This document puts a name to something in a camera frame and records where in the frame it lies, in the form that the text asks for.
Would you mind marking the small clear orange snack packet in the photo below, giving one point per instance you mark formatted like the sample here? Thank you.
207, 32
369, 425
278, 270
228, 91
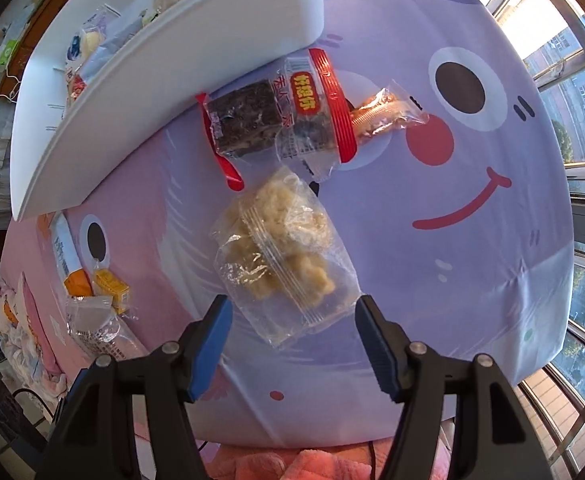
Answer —
385, 110

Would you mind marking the red edged dark cake packet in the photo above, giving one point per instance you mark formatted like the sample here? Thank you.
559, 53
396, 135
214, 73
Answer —
252, 117

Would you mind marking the white and orange wafer packet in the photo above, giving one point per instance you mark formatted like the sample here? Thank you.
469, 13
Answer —
67, 255

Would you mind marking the pink towel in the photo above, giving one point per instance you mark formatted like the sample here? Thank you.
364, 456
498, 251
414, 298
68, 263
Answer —
312, 465

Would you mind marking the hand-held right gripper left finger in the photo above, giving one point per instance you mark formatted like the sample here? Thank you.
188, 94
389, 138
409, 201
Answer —
213, 350

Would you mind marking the metal framed window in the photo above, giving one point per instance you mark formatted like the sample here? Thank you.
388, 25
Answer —
572, 85

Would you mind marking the cartoon printed blanket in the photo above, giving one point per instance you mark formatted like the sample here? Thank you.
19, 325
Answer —
422, 260

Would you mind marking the large clear pastry packet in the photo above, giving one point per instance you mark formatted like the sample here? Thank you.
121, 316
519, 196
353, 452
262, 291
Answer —
100, 330

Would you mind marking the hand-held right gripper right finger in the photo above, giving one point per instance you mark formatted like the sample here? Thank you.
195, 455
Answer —
378, 350

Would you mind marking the white plastic bin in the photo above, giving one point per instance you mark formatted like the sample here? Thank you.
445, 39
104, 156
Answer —
162, 90

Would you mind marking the blue and white snack packet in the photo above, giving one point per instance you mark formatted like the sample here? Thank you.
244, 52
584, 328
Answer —
85, 42

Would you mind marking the yellow wrapped candy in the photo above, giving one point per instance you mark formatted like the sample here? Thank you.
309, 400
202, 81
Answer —
112, 287

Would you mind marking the clear yellow puff snack packet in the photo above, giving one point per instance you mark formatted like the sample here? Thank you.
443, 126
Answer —
282, 255

